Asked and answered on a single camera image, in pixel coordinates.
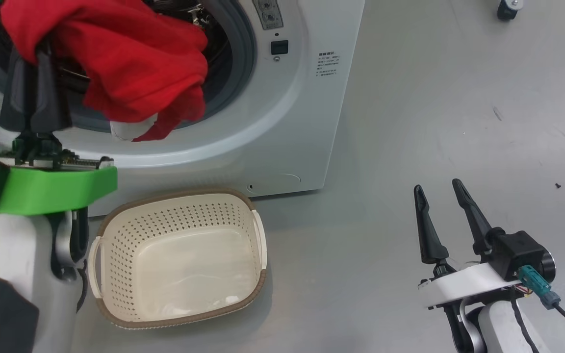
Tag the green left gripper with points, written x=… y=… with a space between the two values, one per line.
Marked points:
x=57 y=189

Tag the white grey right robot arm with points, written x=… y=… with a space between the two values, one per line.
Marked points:
x=496 y=328

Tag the white washing machine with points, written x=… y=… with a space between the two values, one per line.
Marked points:
x=287 y=127

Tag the white cart with metal leg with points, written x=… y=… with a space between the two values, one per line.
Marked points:
x=508 y=7

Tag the cream perforated laundry basket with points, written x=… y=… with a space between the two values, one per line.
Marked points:
x=179 y=260

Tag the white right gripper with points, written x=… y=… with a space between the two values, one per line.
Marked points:
x=464 y=287

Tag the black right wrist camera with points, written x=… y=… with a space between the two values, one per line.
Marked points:
x=523 y=252

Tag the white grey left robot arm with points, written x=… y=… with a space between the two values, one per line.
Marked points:
x=8 y=255

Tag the red basketball jersey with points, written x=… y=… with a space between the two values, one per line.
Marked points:
x=135 y=63

